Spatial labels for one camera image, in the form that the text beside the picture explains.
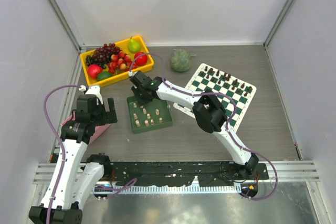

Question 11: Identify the green white chess board mat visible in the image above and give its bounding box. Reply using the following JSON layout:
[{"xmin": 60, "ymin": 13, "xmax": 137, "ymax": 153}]
[{"xmin": 185, "ymin": 63, "xmax": 257, "ymax": 132}]

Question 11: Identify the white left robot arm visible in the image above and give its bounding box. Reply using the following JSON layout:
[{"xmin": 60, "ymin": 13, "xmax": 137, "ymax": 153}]
[{"xmin": 28, "ymin": 94, "xmax": 118, "ymax": 223}]

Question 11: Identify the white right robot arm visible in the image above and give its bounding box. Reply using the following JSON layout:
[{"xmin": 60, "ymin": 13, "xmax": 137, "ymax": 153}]
[{"xmin": 128, "ymin": 71, "xmax": 259, "ymax": 179}]

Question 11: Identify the pink plastic box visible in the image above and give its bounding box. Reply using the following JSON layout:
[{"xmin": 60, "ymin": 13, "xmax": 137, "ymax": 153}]
[{"xmin": 60, "ymin": 113, "xmax": 111, "ymax": 146}]

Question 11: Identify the red apple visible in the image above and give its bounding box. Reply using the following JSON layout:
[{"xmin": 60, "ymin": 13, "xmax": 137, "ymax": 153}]
[{"xmin": 134, "ymin": 51, "xmax": 148, "ymax": 66}]

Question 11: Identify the green plastic tray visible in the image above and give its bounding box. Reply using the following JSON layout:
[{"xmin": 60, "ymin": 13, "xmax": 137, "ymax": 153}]
[{"xmin": 127, "ymin": 96, "xmax": 173, "ymax": 134}]

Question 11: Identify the red cherry cluster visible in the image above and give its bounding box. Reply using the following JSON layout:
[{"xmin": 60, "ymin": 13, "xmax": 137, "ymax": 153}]
[{"xmin": 108, "ymin": 51, "xmax": 138, "ymax": 75}]

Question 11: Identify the green lime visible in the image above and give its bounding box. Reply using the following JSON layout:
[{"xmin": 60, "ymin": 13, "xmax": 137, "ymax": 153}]
[{"xmin": 97, "ymin": 71, "xmax": 113, "ymax": 82}]

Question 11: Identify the red peach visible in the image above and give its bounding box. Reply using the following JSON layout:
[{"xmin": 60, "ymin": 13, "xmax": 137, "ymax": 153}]
[{"xmin": 87, "ymin": 64, "xmax": 103, "ymax": 79}]

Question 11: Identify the green pear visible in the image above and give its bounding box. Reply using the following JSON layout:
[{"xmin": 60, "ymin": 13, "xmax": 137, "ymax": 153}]
[{"xmin": 128, "ymin": 37, "xmax": 141, "ymax": 54}]

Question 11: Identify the green melon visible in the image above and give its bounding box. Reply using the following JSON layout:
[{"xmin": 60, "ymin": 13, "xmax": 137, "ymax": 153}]
[{"xmin": 170, "ymin": 49, "xmax": 196, "ymax": 72}]

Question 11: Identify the yellow plastic fruit bin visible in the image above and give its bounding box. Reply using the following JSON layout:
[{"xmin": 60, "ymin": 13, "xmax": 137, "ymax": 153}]
[{"xmin": 80, "ymin": 36, "xmax": 154, "ymax": 87}]

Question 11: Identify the dark blue grape bunch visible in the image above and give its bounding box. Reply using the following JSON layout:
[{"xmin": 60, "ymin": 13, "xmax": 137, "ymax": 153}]
[{"xmin": 86, "ymin": 55, "xmax": 106, "ymax": 69}]

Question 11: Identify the dark red grape bunch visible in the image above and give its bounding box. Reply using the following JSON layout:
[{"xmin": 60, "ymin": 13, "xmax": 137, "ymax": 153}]
[{"xmin": 92, "ymin": 43, "xmax": 122, "ymax": 65}]

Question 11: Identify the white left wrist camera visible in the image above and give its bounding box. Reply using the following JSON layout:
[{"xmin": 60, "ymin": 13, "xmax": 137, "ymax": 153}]
[{"xmin": 78, "ymin": 85, "xmax": 103, "ymax": 104}]

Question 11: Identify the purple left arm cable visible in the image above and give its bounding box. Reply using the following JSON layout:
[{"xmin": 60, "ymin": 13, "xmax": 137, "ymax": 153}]
[{"xmin": 43, "ymin": 84, "xmax": 86, "ymax": 224}]

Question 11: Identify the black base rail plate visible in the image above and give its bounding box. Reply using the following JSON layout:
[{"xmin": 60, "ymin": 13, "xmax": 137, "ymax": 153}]
[{"xmin": 101, "ymin": 161, "xmax": 269, "ymax": 187}]

